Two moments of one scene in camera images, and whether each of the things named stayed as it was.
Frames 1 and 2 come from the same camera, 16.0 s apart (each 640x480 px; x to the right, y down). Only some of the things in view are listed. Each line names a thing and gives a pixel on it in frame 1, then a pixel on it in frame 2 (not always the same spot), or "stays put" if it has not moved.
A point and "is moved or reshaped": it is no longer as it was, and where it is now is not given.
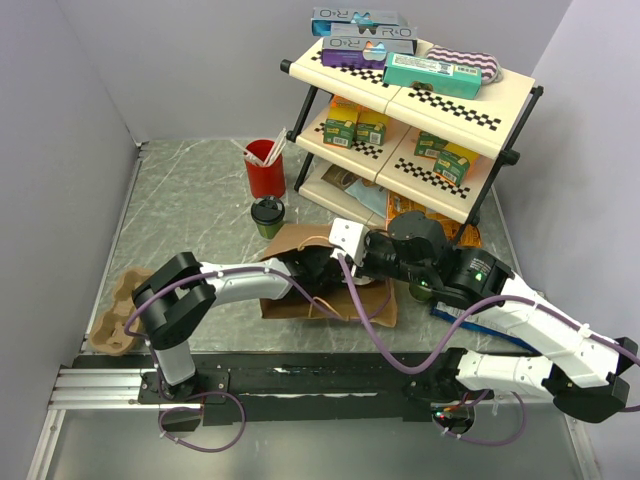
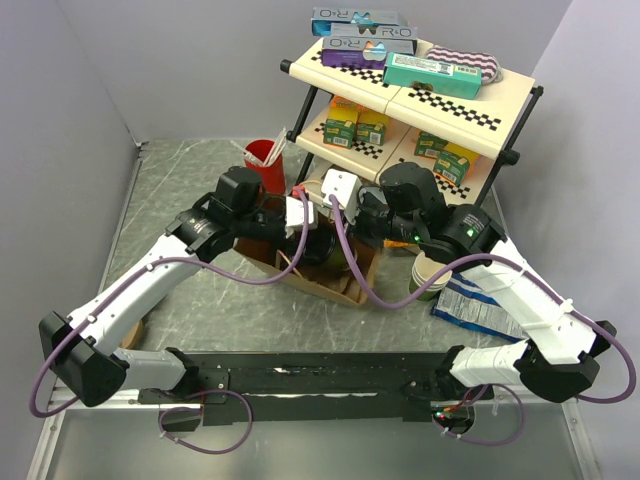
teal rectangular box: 453,78 stays put
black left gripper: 338,279 to 281,246
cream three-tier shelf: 380,149 stays put
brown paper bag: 374,302 is moved or reshaped
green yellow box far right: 454,163 stays put
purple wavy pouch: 489,66 stays put
